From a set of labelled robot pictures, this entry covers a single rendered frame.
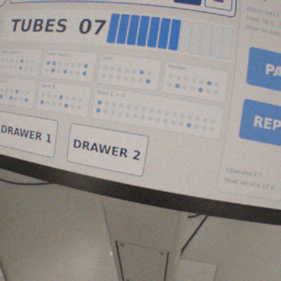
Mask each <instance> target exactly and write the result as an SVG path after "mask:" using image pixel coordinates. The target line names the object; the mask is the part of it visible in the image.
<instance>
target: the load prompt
mask: <svg viewBox="0 0 281 281"><path fill-rule="evenodd" d="M237 1H238V0H10V1H9V4H21V3H23V4H25V3H43V2H44V3H47V2H50V3H52V2H56V3H57V2H61V3H62V2H72V3H74V2H78V3H81V2H85V3H88V2H91V3H109V4H134V5H141V6H153V7H166V8H173V9H179V10H187V11H191V12H203V13H208V14H210V15H221V16H223V17H228V18H235V19H236V12H237V11H236V9H237Z"/></svg>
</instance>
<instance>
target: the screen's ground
mask: <svg viewBox="0 0 281 281"><path fill-rule="evenodd" d="M9 1H10V0H8V3H7V8H6V10H0V46H1V47H2V46H4V47H7V46H9V47H16V46H17V47H29V48H30V47H33V48H36V47H38V48H59V49H61V48H63V49H73V50H76V49H78V50H91V51H95V50H96V51H102V52H112V53H127V54H132V55H137V56H152V57H157V58H163V59H173V60H178V61H184V62H188V63H193V64H202V65H208V66H213V67H217V68H223V69H227V70H231V77H230V84H229V87H228V89H229V91H228V101H227V105H226V113H225V120H224V127H223V131H222V137H221V142H216V141H212V140H206V139H201V138H194V137H190V136H185V135H178V134H170V133H165V132H158V131H154V130H146V129H141V128H137V127H130V126H125V125H120V124H113V123H108V122H104V121H93V120H89V119H82V118H78V117H70V116H63V115H59V114H52V113H45V112H38V111H34V110H25V109H21V108H13V107H6V106H3V105H0V110H4V111H10V112H13V113H22V114H26V115H33V116H39V117H46V118H50V119H57V120H59V128H58V134H57V139H56V156H55V159H54V160H53V159H50V158H46V157H40V156H37V155H33V154H28V153H26V152H22V151H17V150H14V149H9V148H6V147H0V154H3V155H7V156H9V157H14V158H18V159H22V160H28V161H32V162H36V163H39V164H43V165H48V166H51V167H55V168H61V169H64V170H67V171H72V172H75V173H79V174H83V175H87V176H93V177H97V178H101V179H106V180H110V181H116V182H120V183H125V184H134V185H137V186H141V187H147V188H151V189H155V190H161V191H163V190H164V191H168V192H174V193H177V194H184V195H190V196H194V197H195V196H197V197H201V198H210V199H213V200H219V201H228V202H231V203H232V202H234V203H242V204H245V205H247V204H248V205H251V206H262V207H267V208H273V209H281V147H279V146H273V145H270V144H267V143H258V142H254V141H250V140H244V139H240V138H238V135H239V125H240V121H241V112H242V104H243V101H244V97H245V98H248V99H251V100H257V101H261V102H267V103H272V104H276V105H281V92H279V91H272V90H268V89H265V88H261V87H256V86H249V85H247V84H245V81H246V74H247V62H248V55H249V54H248V52H249V46H254V47H257V48H263V49H266V50H272V51H275V52H278V53H281V0H238V1H237V9H236V11H237V12H236V19H235V18H228V17H223V16H221V15H210V14H208V13H203V12H191V11H187V10H179V9H173V8H166V7H153V6H141V5H134V4H109V3H91V2H88V3H85V2H81V3H78V2H74V3H72V2H62V3H61V2H57V3H56V2H52V3H50V2H47V3H44V2H43V3H25V4H23V3H21V4H9ZM80 10H102V11H105V10H108V11H120V12H138V13H145V14H155V15H169V16H175V17H180V18H187V19H193V20H204V21H207V22H211V23H221V24H223V25H229V26H235V35H234V41H233V43H234V44H233V57H232V63H230V62H224V61H217V60H214V59H205V58H200V57H195V56H190V55H185V54H179V53H169V52H164V51H158V50H149V49H142V48H139V49H137V48H128V47H122V46H119V47H117V46H112V45H97V44H95V45H92V44H82V43H74V39H75V34H76V29H77V24H78V20H79V15H80ZM70 122H75V123H79V124H89V125H94V126H98V127H105V128H109V129H114V130H121V131H125V132H133V133H141V134H146V135H150V138H149V147H148V156H147V161H146V169H145V174H144V178H141V177H137V176H130V175H126V174H122V173H114V172H110V171H102V170H99V169H95V168H88V167H85V166H81V165H76V164H72V163H68V162H66V154H67V144H68V138H69V133H70Z"/></svg>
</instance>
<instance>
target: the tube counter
mask: <svg viewBox="0 0 281 281"><path fill-rule="evenodd" d="M234 35H235V26H229V25H223V24H221V23H211V22H207V21H204V20H193V19H187V18H180V17H175V16H169V15H155V14H145V13H138V12H120V11H108V10H105V11H102V10H80V15H79V20H78V24H77V29H76V34H75V39H74V43H82V44H92V45H95V44H97V45H112V46H117V47H119V46H122V47H128V48H137V49H139V48H142V49H149V50H158V51H164V52H169V53H179V54H185V55H190V56H195V57H200V58H205V59H214V60H217V61H224V62H230V63H232V57H233V44H234V43H233V41H234Z"/></svg>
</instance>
